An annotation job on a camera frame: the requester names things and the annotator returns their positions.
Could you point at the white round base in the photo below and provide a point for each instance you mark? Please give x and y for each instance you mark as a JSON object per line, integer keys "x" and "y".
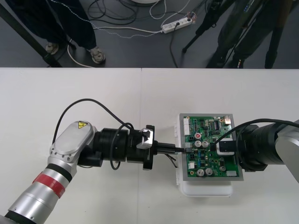
{"x": 146, "y": 1}

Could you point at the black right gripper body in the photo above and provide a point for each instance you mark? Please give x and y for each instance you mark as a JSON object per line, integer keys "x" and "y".
{"x": 239, "y": 149}

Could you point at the pale grey left wrist camera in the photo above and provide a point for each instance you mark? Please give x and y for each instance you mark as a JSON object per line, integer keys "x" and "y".
{"x": 146, "y": 140}

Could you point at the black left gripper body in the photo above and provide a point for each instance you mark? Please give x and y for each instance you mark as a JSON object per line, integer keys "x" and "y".
{"x": 148, "y": 158}

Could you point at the silver and black left arm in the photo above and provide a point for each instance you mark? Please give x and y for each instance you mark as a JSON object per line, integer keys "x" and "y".
{"x": 70, "y": 142}

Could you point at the green circuit board grey frame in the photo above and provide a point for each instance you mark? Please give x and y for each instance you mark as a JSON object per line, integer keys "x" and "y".
{"x": 205, "y": 161}

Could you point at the white power strip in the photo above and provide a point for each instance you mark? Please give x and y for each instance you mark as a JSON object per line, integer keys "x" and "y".
{"x": 175, "y": 25}

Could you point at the black tripod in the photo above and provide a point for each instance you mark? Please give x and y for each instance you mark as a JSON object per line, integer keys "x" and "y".
{"x": 210, "y": 14}

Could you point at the person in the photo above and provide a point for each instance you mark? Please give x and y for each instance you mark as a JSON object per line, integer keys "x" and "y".
{"x": 233, "y": 30}
{"x": 77, "y": 30}

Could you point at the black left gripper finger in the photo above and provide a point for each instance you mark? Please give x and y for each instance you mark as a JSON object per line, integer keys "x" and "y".
{"x": 165, "y": 146}
{"x": 165, "y": 152}

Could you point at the black metal frame leg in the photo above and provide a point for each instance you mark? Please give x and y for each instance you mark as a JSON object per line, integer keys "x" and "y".
{"x": 28, "y": 35}

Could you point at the silver and black right arm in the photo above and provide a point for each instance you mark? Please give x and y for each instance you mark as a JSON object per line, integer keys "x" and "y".
{"x": 261, "y": 147}

